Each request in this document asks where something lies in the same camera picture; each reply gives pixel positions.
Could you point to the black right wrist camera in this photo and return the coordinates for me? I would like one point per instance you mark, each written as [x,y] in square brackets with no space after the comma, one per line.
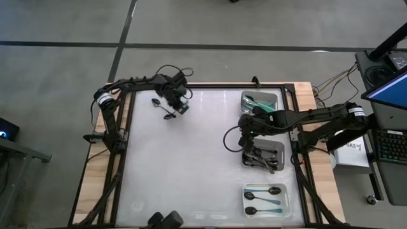
[246,143]

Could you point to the grey side table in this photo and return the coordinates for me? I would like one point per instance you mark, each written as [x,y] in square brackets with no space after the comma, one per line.
[25,152]

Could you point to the black aluminium table frame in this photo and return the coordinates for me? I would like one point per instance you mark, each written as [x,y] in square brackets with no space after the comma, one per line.
[222,85]

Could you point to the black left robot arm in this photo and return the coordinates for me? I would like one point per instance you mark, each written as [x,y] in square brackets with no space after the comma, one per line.
[108,127]

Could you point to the black caster wheel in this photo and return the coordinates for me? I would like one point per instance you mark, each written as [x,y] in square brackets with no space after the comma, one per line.
[371,199]

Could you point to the white plastic bin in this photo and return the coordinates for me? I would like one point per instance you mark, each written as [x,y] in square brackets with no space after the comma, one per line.
[287,198]

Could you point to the black monitor pole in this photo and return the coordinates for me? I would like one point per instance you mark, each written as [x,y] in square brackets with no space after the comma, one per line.
[388,43]

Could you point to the black backlit keyboard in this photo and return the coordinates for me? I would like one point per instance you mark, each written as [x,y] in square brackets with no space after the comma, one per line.
[394,148]

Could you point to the black power adapter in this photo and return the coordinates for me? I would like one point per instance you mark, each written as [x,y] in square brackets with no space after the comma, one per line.
[397,60]

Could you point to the frosted clear plastic bin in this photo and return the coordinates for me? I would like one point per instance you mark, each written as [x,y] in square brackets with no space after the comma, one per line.
[264,95]

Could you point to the grey plastic bin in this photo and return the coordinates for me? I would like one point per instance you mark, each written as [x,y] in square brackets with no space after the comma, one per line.
[281,144]

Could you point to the black device with blue light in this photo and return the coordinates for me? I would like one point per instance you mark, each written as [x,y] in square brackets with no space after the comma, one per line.
[9,127]

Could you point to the grey equipment cart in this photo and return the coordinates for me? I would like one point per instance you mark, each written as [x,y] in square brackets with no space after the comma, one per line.
[391,184]

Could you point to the white printed box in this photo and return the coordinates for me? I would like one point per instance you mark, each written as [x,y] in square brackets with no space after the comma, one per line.
[353,157]

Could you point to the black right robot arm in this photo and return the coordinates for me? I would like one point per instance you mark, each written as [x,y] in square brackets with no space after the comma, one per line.
[318,116]

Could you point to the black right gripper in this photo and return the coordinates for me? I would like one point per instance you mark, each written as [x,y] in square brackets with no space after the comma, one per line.
[257,124]

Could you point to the blue-screen computer monitor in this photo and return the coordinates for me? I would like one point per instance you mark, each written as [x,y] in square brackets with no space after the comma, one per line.
[391,92]

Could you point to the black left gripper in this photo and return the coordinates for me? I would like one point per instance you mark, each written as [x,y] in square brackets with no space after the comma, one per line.
[173,87]

